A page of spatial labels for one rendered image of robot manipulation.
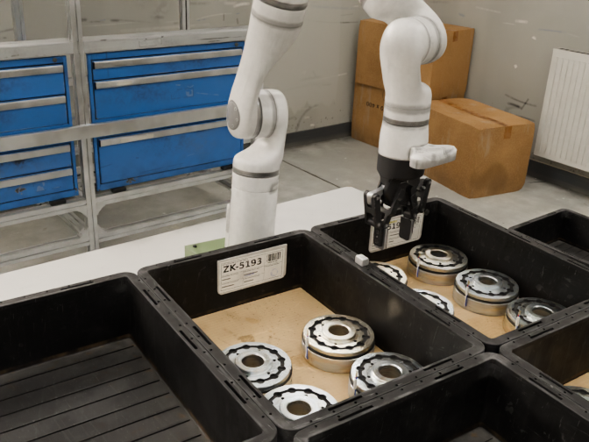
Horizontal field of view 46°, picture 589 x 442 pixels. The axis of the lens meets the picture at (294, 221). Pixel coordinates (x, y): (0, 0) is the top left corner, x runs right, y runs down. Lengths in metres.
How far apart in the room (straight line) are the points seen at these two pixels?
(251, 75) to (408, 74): 0.34
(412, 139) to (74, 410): 0.60
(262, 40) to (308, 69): 3.30
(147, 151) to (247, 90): 1.77
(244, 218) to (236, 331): 0.36
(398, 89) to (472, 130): 2.83
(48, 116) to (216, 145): 0.78
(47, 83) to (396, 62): 1.93
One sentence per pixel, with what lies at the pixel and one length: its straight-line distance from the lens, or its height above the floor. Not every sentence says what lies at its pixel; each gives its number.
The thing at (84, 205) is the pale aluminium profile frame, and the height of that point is 0.28.
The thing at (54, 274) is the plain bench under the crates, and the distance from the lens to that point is 1.52.
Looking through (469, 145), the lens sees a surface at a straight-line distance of 3.89.
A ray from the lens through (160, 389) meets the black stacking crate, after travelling 0.94.
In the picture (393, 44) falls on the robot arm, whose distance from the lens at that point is 1.01.
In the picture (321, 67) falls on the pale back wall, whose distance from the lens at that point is 4.58.
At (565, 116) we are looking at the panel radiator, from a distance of 4.16.
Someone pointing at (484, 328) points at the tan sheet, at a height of 0.83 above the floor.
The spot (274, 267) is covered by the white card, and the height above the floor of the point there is 0.88.
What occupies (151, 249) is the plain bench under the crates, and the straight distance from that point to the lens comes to 1.59.
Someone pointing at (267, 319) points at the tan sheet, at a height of 0.83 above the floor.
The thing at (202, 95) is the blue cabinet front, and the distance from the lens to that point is 3.07.
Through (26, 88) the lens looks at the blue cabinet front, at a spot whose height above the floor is 0.78.
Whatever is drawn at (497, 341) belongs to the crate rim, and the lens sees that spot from 0.90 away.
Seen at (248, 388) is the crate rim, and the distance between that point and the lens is 0.77.
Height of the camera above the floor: 1.40
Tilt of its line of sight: 24 degrees down
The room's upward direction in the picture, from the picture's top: 3 degrees clockwise
